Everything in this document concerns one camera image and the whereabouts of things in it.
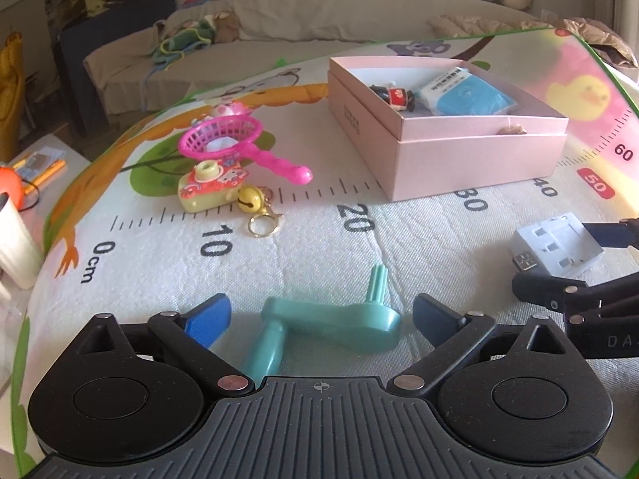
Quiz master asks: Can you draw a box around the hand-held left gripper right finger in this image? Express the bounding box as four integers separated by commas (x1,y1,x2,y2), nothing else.
392,293,570,393

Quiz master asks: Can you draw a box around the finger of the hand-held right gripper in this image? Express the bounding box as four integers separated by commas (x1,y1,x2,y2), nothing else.
583,218,639,251
511,269,639,329

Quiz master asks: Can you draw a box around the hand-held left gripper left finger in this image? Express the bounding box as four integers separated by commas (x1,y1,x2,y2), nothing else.
75,293,255,394

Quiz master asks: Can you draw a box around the white USB adapter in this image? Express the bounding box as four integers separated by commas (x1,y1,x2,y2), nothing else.
509,216,607,278

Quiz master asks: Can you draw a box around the teal plastic crank handle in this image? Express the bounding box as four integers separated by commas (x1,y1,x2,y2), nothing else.
242,264,403,382

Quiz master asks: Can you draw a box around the pink cardboard box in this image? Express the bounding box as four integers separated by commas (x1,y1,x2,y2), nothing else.
327,55,570,203

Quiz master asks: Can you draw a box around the printed play mat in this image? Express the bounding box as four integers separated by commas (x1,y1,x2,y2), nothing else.
10,27,639,466

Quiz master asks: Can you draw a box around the pink toy net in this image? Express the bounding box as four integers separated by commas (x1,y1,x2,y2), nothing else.
177,116,314,185

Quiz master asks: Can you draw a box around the brown crinkled blanket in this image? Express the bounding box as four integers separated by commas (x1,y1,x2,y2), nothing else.
516,16,639,68

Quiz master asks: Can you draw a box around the blue tissue packet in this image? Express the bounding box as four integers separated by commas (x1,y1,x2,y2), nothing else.
417,66,515,117

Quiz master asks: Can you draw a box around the white cup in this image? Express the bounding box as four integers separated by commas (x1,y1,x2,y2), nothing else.
0,192,45,290

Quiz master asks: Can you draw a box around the small pink toy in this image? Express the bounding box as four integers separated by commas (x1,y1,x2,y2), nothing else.
207,100,253,121

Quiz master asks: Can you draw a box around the small red black figurine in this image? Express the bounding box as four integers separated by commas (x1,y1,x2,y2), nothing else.
368,82,417,113

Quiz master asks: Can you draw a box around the stack of papers and pencils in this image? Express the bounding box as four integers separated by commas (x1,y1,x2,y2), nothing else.
9,146,68,186

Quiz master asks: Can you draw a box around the orange ball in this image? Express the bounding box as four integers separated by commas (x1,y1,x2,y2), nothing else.
0,167,26,211

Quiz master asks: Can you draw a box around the green knitted toy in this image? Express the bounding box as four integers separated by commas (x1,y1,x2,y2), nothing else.
151,15,218,67

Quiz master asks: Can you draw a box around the brown plush toy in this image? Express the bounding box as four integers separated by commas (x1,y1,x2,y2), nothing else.
214,10,241,44

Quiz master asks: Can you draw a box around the dark coffee table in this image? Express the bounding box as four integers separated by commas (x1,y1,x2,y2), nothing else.
42,0,179,135

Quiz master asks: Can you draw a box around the yellow cloth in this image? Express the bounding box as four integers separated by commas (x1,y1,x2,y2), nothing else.
0,30,26,163

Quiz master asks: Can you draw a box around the grey sofa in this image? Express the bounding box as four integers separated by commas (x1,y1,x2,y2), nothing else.
82,0,600,117

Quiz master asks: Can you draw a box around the yellow bell keychain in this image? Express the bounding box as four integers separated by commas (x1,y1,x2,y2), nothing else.
237,186,285,237

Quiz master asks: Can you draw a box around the yellow toy camera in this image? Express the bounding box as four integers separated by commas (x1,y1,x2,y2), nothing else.
178,156,250,214

